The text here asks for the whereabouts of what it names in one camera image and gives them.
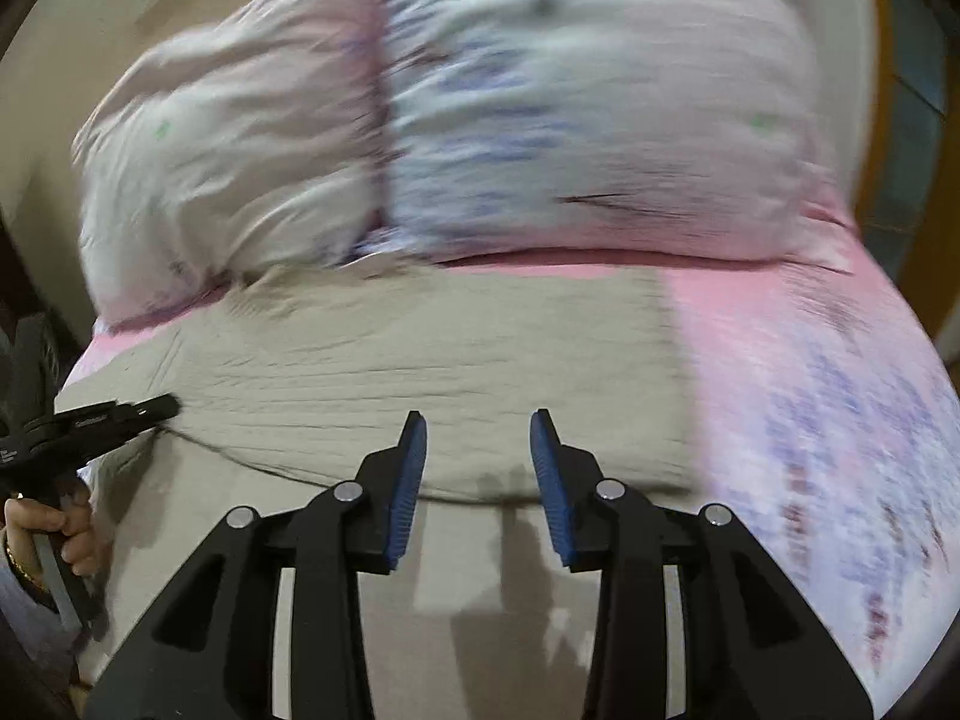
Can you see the left pink floral pillow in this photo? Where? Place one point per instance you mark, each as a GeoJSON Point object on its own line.
{"type": "Point", "coordinates": [228, 149]}

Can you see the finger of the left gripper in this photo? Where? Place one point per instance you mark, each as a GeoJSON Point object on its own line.
{"type": "Point", "coordinates": [146, 414]}

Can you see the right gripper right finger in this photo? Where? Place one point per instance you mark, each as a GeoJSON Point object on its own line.
{"type": "Point", "coordinates": [752, 646]}

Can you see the person's left hand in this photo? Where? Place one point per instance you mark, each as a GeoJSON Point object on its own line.
{"type": "Point", "coordinates": [72, 519]}

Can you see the wooden wall shelf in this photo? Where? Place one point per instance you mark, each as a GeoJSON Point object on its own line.
{"type": "Point", "coordinates": [907, 199]}

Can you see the pink lavender floral bedsheet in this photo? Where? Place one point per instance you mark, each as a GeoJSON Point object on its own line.
{"type": "Point", "coordinates": [829, 425]}

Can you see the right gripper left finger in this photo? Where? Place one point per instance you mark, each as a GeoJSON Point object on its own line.
{"type": "Point", "coordinates": [205, 646]}

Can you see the beige cable-knit sweater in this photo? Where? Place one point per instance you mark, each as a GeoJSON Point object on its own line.
{"type": "Point", "coordinates": [287, 384]}

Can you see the right blue floral pillow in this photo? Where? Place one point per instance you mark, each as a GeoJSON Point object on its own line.
{"type": "Point", "coordinates": [679, 127]}

